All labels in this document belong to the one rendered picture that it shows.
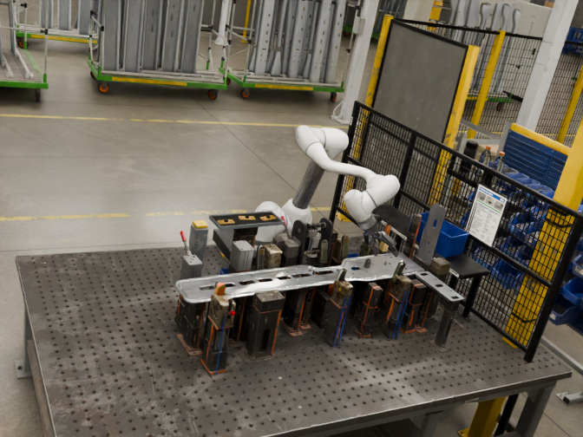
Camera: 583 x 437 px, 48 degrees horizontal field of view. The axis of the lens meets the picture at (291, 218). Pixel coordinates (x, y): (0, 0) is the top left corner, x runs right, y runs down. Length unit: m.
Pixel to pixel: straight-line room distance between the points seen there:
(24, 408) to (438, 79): 3.79
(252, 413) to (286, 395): 0.20
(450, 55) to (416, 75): 0.43
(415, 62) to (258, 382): 3.51
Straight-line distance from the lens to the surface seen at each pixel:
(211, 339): 2.94
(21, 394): 3.98
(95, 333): 3.20
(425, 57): 5.66
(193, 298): 2.93
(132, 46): 9.87
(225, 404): 2.88
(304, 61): 11.59
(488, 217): 3.76
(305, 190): 3.89
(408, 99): 5.79
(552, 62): 7.47
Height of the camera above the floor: 2.53
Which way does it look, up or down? 23 degrees down
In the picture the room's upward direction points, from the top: 11 degrees clockwise
